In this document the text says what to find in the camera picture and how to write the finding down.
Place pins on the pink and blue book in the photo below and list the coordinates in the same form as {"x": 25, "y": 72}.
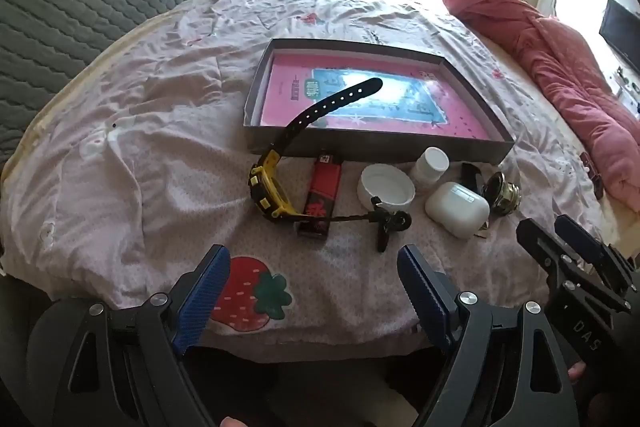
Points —
{"x": 300, "y": 77}

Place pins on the red lighter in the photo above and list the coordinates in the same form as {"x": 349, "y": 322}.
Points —
{"x": 320, "y": 187}

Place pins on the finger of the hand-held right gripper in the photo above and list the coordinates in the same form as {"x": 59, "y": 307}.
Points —
{"x": 575, "y": 232}
{"x": 535, "y": 237}

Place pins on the white earbuds case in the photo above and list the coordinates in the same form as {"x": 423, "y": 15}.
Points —
{"x": 455, "y": 207}

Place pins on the small white bottle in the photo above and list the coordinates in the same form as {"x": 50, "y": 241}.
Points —
{"x": 430, "y": 167}

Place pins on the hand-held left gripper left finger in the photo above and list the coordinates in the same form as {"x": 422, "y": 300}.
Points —
{"x": 202, "y": 302}

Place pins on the person's right hand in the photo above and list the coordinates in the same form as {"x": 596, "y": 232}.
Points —
{"x": 577, "y": 370}

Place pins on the yellow and black wristwatch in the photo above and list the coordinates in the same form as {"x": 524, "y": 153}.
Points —
{"x": 270, "y": 187}

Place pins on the black television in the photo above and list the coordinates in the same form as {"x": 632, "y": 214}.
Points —
{"x": 620, "y": 32}

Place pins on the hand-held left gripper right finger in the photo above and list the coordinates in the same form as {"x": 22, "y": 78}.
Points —
{"x": 425, "y": 302}

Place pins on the shallow grey cardboard box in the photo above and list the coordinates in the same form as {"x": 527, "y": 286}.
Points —
{"x": 400, "y": 152}

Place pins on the pink quilt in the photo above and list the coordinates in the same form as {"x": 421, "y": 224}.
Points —
{"x": 550, "y": 72}

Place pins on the brass threaded fitting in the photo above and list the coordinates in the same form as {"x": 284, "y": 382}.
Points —
{"x": 505, "y": 197}

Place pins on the white round lid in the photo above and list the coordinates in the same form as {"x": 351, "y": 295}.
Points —
{"x": 385, "y": 187}

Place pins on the small black clip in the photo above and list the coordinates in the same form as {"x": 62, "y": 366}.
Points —
{"x": 387, "y": 227}

